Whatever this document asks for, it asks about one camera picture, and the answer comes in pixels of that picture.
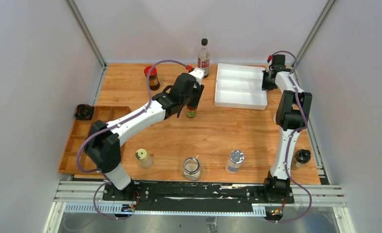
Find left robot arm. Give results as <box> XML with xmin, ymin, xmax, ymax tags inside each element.
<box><xmin>83</xmin><ymin>68</ymin><xmax>204</xmax><ymax>200</ymax></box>

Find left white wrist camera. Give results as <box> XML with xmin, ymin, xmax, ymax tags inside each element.
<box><xmin>189</xmin><ymin>67</ymin><xmax>205</xmax><ymax>83</ymax></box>

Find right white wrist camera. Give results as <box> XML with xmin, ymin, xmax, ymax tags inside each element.
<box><xmin>267</xmin><ymin>54</ymin><xmax>285</xmax><ymax>66</ymax></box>

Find black coiled cable bundle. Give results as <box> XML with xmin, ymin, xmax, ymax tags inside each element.
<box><xmin>74</xmin><ymin>103</ymin><xmax>95</xmax><ymax>121</ymax></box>

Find black cap grinder bottle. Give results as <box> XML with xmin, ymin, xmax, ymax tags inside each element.
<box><xmin>291</xmin><ymin>149</ymin><xmax>312</xmax><ymax>170</ymax></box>

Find round glass jar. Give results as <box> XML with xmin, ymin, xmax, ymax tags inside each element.
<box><xmin>182</xmin><ymin>157</ymin><xmax>202</xmax><ymax>181</ymax></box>

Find yellow cap sauce bottle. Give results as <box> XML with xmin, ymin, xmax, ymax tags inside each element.
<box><xmin>186</xmin><ymin>103</ymin><xmax>198</xmax><ymax>118</ymax></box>

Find silver lid peppercorn bottle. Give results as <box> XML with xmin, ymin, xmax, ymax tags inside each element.
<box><xmin>225</xmin><ymin>150</ymin><xmax>245</xmax><ymax>174</ymax></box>

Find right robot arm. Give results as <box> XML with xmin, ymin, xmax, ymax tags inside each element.
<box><xmin>262</xmin><ymin>50</ymin><xmax>313</xmax><ymax>203</ymax></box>

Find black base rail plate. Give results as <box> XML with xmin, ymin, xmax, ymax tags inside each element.
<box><xmin>102</xmin><ymin>181</ymin><xmax>294</xmax><ymax>213</ymax></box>

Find wooden compartment organizer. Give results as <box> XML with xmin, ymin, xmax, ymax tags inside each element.
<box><xmin>57</xmin><ymin>104</ymin><xmax>131</xmax><ymax>177</ymax></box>

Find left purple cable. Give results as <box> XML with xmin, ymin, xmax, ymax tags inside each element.
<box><xmin>75</xmin><ymin>59</ymin><xmax>193</xmax><ymax>221</ymax></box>

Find white divided tray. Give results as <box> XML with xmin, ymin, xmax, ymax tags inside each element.
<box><xmin>214</xmin><ymin>63</ymin><xmax>268</xmax><ymax>110</ymax></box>

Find yellow lid spice bottle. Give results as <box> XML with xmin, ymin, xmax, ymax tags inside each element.
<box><xmin>135</xmin><ymin>149</ymin><xmax>153</xmax><ymax>168</ymax></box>

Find black cap soy sauce bottle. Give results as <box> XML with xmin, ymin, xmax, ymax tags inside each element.
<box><xmin>197</xmin><ymin>38</ymin><xmax>210</xmax><ymax>78</ymax></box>

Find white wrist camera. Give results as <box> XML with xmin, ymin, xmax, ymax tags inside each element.
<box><xmin>267</xmin><ymin>54</ymin><xmax>285</xmax><ymax>66</ymax></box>
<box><xmin>189</xmin><ymin>67</ymin><xmax>205</xmax><ymax>83</ymax></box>

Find red lid brown jar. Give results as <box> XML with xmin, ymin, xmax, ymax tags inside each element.
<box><xmin>144</xmin><ymin>66</ymin><xmax>160</xmax><ymax>91</ymax></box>

